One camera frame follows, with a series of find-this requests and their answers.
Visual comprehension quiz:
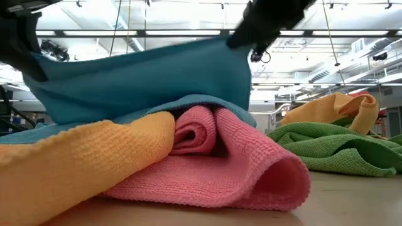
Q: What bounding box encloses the blue microfiber towel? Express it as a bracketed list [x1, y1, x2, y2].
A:
[0, 36, 257, 145]

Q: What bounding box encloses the dark background equipment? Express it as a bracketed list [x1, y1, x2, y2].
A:
[0, 84, 37, 134]

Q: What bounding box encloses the black overhead rig beam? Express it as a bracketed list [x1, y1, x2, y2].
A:
[34, 29, 402, 39]

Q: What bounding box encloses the orange microfiber towel with label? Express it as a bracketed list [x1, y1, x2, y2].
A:
[0, 111, 176, 226]

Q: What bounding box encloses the dark hanging cable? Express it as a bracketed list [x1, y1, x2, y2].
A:
[109, 0, 122, 57]

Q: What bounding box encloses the pink microfiber towel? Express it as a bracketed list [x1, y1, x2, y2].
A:
[100, 105, 312, 212]

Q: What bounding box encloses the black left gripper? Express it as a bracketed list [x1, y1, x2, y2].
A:
[0, 0, 62, 82]

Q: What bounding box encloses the yellowish hanging rope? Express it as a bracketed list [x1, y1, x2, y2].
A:
[125, 0, 132, 54]

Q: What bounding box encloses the large green microfiber towel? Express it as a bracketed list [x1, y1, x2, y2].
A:
[266, 121, 402, 178]

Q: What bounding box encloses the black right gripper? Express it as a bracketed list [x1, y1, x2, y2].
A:
[226, 0, 317, 50]

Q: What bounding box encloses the black ceiling fixture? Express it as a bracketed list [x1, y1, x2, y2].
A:
[40, 39, 70, 62]
[372, 51, 389, 62]

